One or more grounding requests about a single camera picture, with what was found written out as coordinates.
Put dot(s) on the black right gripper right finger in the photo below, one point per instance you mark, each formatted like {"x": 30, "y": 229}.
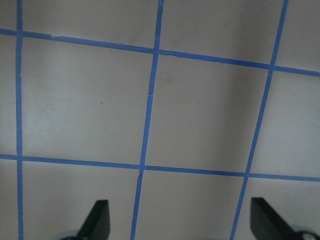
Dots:
{"x": 266, "y": 223}

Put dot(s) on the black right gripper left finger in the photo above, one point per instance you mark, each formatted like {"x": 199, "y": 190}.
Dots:
{"x": 97, "y": 224}

